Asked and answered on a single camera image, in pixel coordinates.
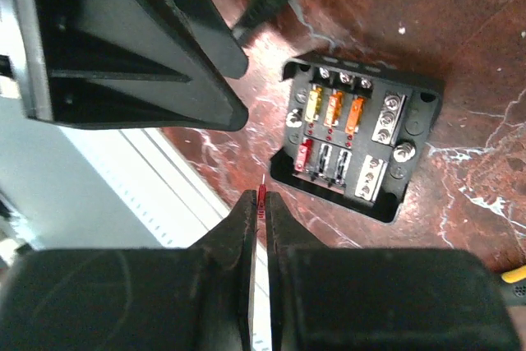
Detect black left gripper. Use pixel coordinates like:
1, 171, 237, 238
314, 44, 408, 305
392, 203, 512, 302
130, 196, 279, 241
1, 0, 248, 132

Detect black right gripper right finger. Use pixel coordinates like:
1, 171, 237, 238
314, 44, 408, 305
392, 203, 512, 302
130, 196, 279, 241
265, 192, 522, 350

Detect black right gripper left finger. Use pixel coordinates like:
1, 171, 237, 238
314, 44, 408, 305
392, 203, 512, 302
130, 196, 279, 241
1, 190, 256, 350

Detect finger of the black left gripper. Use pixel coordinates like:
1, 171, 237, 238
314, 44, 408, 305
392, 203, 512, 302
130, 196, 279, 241
146, 0, 248, 79

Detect red blade fuse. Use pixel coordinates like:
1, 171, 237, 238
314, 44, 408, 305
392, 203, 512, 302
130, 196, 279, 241
256, 175, 267, 221

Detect black fuse box base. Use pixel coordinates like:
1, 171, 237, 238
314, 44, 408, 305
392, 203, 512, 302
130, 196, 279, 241
270, 53, 445, 224

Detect orange blade fuse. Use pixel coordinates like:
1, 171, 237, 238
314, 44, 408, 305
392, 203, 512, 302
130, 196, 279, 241
324, 90, 344, 127
345, 97, 365, 136

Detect red fuse in box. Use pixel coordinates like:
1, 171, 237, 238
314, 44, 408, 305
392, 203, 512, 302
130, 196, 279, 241
294, 138, 314, 173

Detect yellow fuse in box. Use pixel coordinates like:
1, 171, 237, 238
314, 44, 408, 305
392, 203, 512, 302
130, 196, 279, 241
304, 85, 323, 122

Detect aluminium front rail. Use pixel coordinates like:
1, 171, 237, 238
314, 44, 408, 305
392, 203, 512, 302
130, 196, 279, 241
61, 127, 229, 247

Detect yellow black handle screwdriver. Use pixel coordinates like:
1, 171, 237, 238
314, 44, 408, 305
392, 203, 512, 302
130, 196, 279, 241
498, 265, 526, 307

